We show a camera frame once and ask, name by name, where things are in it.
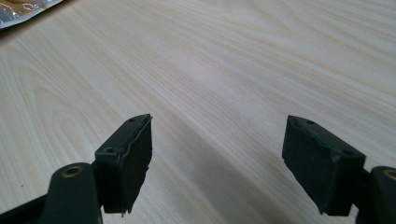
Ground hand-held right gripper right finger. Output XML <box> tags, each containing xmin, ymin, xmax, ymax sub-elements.
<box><xmin>281</xmin><ymin>115</ymin><xmax>367</xmax><ymax>217</ymax></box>

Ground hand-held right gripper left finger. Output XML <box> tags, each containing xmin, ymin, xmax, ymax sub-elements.
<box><xmin>93</xmin><ymin>113</ymin><xmax>153</xmax><ymax>218</ymax></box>

